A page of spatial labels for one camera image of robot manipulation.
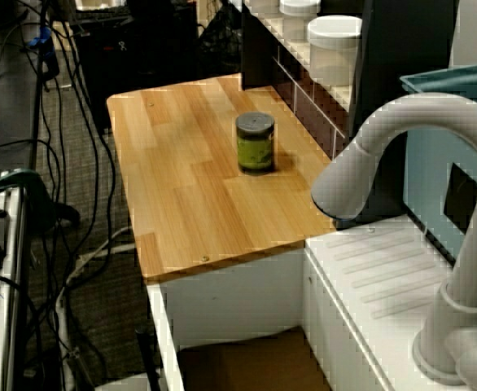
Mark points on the blue tape piece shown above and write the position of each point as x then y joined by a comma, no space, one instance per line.
43,40

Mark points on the white toy kitchen unit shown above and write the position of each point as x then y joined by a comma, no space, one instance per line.
230,297

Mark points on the large white lidded tub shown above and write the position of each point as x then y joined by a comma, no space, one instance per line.
333,49

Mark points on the brown cardboard sheet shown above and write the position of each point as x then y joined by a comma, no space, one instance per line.
246,362

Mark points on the black computer case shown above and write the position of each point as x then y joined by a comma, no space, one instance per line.
141,53

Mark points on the green clamp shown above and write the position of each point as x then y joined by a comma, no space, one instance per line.
23,179

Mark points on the black tiled backsplash shelf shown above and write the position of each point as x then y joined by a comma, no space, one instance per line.
401,36

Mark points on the grey toy kitchen faucet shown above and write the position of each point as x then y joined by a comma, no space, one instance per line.
389,122

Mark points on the small white lidded tub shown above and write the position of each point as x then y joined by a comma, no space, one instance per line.
299,16

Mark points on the metal frame rail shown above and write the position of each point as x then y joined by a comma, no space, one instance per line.
12,285

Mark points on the green jar with grey lid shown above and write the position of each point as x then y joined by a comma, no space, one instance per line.
255,152

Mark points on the teal plastic bin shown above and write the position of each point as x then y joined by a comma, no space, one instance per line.
430,171

